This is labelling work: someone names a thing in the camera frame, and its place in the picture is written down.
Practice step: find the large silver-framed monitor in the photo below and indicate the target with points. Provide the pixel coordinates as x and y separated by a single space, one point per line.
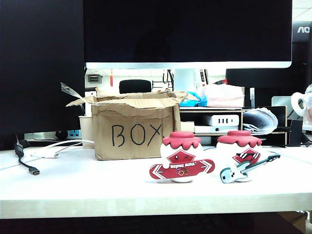
185 29

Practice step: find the white USB charger hub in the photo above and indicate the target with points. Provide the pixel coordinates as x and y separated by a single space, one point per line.
225 120

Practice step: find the black AOC monitor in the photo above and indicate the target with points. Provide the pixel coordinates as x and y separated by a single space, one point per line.
268 83

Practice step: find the large black monitor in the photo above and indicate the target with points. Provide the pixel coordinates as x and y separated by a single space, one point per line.
39 68

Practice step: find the silver monitor stand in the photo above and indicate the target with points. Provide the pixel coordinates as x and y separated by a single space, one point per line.
280 104

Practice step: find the black office chair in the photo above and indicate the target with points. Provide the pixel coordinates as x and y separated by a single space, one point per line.
135 86

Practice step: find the clear packing tape strip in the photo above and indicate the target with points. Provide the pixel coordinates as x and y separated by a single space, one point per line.
70 90

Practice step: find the small beige cardboard box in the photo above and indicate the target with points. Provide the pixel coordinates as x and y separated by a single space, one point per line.
187 126

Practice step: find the black wooden desk shelf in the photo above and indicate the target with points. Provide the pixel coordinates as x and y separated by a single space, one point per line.
281 117

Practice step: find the red white snowboard doll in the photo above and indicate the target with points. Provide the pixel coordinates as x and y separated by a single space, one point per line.
181 168

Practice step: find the red white guitar doll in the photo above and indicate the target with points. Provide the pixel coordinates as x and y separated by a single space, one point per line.
240 143

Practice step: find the rolled printed papers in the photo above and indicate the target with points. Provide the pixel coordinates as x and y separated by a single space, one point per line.
259 120

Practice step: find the clear plastic snack bag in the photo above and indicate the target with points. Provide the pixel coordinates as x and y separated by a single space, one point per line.
308 109

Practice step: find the brown cardboard box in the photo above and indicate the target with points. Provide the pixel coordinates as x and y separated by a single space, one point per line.
131 126

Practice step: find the red hanging ornament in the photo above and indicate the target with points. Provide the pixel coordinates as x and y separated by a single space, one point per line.
111 78

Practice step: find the black pen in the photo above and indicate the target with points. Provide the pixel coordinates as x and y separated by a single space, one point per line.
284 128

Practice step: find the flat white Apple box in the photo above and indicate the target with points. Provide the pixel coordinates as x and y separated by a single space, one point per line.
217 129

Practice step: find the upright silver metal rod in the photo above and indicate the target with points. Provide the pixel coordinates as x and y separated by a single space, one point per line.
252 97

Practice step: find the beige paper cup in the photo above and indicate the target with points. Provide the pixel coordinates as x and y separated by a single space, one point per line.
85 131

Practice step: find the blue tissue pack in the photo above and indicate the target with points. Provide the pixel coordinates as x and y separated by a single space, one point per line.
192 100

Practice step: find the silver power strip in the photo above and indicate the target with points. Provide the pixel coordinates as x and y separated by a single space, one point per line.
46 134

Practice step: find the white tape roll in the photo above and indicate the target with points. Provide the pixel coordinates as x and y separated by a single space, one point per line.
296 102

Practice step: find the grey wall box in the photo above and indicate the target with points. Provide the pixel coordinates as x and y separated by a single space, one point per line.
94 78

